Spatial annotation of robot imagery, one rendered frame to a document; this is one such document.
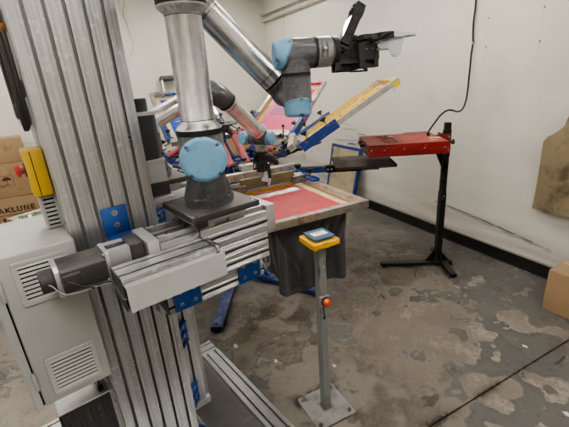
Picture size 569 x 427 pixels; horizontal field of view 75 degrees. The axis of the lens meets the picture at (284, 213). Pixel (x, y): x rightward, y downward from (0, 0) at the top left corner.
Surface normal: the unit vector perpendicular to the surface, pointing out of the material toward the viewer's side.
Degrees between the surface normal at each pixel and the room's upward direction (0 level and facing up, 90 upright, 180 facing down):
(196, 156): 98
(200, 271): 90
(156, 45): 90
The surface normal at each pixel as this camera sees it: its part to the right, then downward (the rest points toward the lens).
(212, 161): 0.23, 0.44
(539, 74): -0.88, 0.22
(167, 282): 0.62, 0.22
